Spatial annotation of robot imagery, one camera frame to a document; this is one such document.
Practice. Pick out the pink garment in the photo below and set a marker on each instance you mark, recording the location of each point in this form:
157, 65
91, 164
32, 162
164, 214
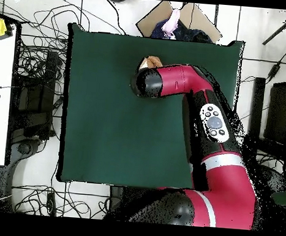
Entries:
174, 21

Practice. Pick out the dark navy garment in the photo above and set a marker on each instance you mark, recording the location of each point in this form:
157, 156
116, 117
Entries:
193, 35

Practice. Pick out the black tripod leg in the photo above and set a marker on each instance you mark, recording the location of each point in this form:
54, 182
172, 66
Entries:
277, 31

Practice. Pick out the dark green table cloth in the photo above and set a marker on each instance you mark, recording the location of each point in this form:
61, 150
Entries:
104, 107

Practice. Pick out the tan terry towel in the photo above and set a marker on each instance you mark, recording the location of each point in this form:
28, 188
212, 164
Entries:
152, 61

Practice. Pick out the grey wheeled stand base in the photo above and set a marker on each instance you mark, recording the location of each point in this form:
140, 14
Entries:
25, 148
275, 180

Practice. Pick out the black metal post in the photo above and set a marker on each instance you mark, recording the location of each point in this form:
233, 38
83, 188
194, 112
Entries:
258, 100

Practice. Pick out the black flat panel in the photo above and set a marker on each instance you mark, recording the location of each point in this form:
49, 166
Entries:
279, 111

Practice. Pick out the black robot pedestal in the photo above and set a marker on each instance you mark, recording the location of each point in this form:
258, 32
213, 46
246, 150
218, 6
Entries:
116, 194

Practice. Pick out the brown cardboard box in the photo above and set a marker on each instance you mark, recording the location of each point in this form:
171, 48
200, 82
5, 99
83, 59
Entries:
150, 20

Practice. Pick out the black power strip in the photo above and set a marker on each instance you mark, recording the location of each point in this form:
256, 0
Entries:
51, 202

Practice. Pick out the black equipment rack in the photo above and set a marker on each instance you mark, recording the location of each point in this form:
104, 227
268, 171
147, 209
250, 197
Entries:
37, 90

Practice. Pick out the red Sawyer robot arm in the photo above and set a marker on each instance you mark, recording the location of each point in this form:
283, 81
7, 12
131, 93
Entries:
180, 81

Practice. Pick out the blue dotted garment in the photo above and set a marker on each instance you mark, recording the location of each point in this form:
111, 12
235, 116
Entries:
157, 29

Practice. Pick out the black power adapter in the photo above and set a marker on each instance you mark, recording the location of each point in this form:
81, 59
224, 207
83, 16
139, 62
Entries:
274, 70

